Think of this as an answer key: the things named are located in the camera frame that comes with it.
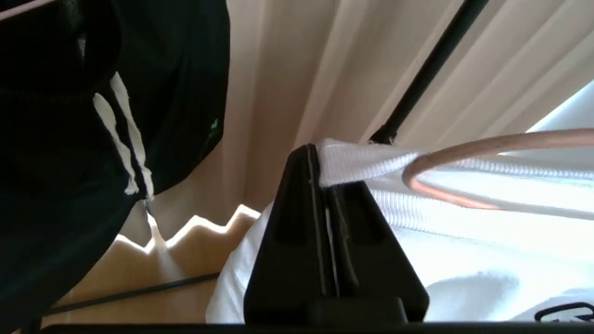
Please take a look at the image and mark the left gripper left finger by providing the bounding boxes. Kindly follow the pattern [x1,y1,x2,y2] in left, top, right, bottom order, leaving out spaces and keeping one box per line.
[242,142,338,326]

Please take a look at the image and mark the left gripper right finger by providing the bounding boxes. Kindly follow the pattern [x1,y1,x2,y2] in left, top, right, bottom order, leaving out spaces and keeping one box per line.
[325,180,432,325]

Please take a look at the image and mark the white t-shirt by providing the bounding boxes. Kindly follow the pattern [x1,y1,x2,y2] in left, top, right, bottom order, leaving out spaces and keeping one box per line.
[206,137,594,324]

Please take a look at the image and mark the pink clothes hanger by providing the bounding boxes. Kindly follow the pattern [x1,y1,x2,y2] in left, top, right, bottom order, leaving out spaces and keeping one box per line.
[401,128,594,211]
[0,0,52,22]

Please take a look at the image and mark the black shorts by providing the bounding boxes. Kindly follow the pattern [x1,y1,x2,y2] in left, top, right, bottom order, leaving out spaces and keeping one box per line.
[0,0,232,321]

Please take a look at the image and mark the black clothes rack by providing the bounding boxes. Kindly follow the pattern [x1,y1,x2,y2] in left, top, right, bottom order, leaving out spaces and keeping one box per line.
[44,0,491,316]

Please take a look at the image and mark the beige curtain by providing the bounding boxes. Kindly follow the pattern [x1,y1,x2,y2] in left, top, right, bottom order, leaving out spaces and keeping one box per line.
[110,0,594,254]

